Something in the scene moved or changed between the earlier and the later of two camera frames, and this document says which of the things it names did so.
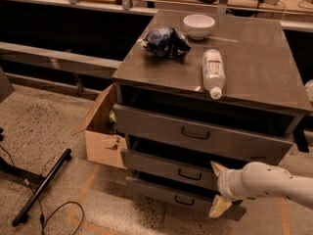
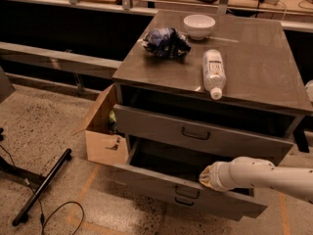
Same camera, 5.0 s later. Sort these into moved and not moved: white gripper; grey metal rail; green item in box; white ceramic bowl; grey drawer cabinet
Moved: white gripper
Not moved: grey drawer cabinet; grey metal rail; green item in box; white ceramic bowl
